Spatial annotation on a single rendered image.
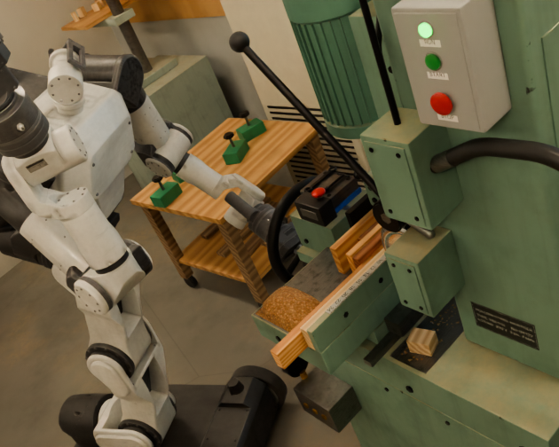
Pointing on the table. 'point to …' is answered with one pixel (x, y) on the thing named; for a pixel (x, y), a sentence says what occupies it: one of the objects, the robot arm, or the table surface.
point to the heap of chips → (287, 307)
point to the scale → (356, 285)
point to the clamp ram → (358, 210)
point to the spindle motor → (334, 64)
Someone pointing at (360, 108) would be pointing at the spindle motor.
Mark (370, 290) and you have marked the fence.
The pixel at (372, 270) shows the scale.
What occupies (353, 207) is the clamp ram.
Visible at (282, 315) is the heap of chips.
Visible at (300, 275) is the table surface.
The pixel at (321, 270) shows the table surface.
